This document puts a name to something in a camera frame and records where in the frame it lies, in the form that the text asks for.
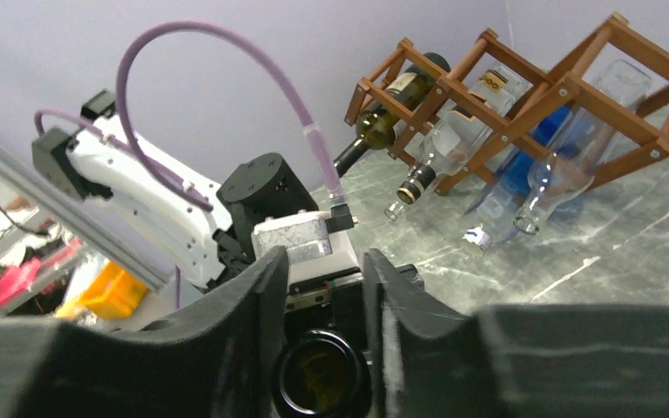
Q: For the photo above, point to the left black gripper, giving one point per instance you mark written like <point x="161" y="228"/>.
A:
<point x="332" y="302"/>

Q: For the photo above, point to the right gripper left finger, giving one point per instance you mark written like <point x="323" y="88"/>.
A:
<point x="212" y="358"/>

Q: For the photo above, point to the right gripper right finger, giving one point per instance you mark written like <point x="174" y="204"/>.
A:
<point x="586" y="360"/>

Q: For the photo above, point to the olive wine bottle black top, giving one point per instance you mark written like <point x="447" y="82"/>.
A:
<point x="321" y="375"/>

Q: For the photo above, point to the blue square Blue Dash bottle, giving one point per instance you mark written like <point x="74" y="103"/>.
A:
<point x="525" y="190"/>

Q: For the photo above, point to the dark green wine bottle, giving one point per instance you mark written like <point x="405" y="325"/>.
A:
<point x="375" y="126"/>

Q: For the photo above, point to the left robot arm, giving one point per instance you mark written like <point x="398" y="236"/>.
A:
<point x="214" y="231"/>

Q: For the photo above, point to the brown wooden wine rack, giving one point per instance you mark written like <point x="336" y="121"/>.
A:
<point x="648" y="126"/>

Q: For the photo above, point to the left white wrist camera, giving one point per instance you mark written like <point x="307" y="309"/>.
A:
<point x="312" y="250"/>

